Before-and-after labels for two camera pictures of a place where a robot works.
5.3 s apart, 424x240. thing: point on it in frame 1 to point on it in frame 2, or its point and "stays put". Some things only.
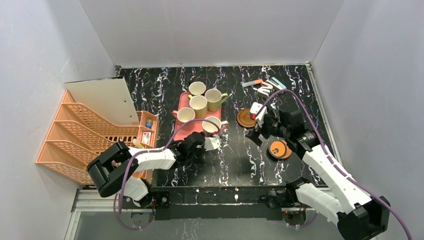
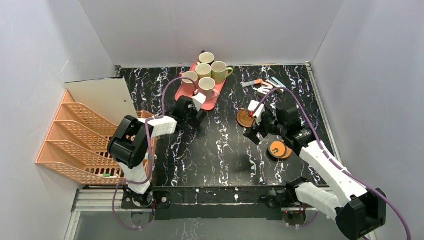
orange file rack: x=79 y=137 stays put
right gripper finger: x=253 y=136 stays put
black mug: x=197 y=88 to x=206 y=57
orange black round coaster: x=277 y=149 stays put
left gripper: x=202 y=144 to x=192 y=111
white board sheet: x=109 y=97 stays put
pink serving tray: x=183 y=100 to x=208 y=105
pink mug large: x=210 y=129 to x=206 y=86
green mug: x=214 y=99 to x=219 y=71
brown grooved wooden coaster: x=244 y=118 stays put
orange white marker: x=257 y=81 stays put
